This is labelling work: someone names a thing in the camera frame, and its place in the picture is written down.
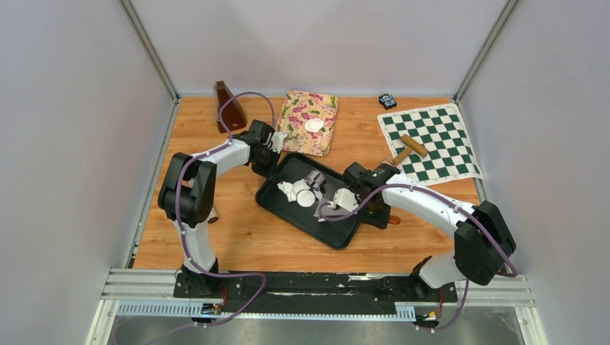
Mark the black baking tray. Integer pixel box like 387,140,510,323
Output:
255,152,360,250

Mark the round metal cutter ring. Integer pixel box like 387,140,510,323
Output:
304,169,328,193

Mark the wooden handled metal scraper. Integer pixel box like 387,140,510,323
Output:
312,195,402,226

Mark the round cut dough wrapper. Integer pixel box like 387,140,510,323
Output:
296,190,317,208

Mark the wooden pastry roller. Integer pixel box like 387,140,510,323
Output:
382,134,429,167

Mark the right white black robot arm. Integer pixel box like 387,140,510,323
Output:
333,162,516,300

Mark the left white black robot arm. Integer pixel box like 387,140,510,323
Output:
158,120,288,297

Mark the brown wooden metronome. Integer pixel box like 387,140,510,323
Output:
214,80,247,132

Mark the floral rectangular tray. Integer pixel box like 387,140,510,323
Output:
276,91,339,157

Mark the silver glitter tube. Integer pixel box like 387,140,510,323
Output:
206,206,219,224

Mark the green white chess mat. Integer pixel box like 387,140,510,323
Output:
377,103,483,185

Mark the small blue black toy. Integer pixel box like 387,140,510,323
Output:
378,93,397,110

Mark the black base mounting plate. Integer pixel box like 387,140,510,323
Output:
173,272,458,315

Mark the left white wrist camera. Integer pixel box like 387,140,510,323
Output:
267,131,288,154

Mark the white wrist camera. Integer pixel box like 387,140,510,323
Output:
332,188,359,213
267,131,288,154

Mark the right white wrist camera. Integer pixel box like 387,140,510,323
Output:
332,188,359,213

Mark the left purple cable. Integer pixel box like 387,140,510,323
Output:
174,91,278,329

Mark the purple cable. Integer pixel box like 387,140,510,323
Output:
318,183,519,333
174,91,278,329

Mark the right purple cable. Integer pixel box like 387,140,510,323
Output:
318,183,519,333

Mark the aluminium frame rail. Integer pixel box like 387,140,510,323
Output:
88,269,547,344

